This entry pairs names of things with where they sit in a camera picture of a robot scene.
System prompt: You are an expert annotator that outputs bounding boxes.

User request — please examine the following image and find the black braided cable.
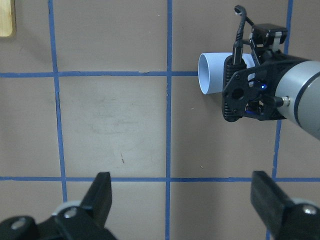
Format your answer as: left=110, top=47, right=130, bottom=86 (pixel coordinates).
left=232, top=5, right=256, bottom=66

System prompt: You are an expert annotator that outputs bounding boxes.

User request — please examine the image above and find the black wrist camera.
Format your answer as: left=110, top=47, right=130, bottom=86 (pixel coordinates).
left=251, top=23, right=288, bottom=52

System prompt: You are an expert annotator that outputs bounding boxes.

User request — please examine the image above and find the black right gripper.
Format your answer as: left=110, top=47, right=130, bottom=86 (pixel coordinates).
left=222, top=51, right=310, bottom=123

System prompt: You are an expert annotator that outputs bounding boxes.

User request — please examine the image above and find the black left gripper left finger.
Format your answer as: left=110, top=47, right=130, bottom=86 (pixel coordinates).
left=51, top=172, right=112, bottom=240

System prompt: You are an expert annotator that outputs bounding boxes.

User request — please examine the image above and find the wooden mug tree stand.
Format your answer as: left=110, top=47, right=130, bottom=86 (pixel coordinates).
left=0, top=0, right=16, bottom=38

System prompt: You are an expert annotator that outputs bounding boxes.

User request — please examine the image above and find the light blue paper cup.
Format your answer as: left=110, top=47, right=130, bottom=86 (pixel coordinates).
left=197, top=51, right=255, bottom=96

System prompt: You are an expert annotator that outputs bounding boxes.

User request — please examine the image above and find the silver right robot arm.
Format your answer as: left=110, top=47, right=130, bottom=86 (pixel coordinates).
left=222, top=54, right=320, bottom=139

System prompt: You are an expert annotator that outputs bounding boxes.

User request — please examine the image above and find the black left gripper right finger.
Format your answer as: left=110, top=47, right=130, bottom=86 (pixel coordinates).
left=250, top=171, right=320, bottom=240

